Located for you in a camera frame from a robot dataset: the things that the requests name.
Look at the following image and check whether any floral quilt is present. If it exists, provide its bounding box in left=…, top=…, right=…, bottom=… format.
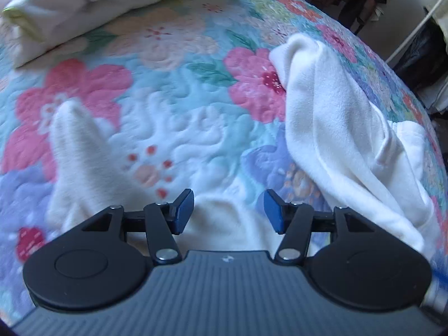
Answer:
left=0, top=0, right=448, bottom=328

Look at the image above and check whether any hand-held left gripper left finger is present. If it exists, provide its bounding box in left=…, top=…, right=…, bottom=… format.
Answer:
left=82, top=189, right=195, bottom=265

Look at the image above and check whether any white fleece garment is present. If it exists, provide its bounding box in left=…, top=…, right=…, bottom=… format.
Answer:
left=45, top=33, right=443, bottom=263

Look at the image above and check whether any dark bag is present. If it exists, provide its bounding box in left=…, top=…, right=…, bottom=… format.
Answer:
left=394, top=21, right=448, bottom=93

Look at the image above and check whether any folded white clothes stack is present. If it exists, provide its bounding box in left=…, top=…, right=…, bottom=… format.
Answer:
left=0, top=0, right=225, bottom=69

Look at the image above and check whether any clothes rack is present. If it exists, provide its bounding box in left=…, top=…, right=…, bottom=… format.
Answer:
left=384, top=0, right=447, bottom=64

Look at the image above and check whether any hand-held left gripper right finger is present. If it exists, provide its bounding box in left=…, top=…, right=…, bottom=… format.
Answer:
left=263, top=189, right=377, bottom=265

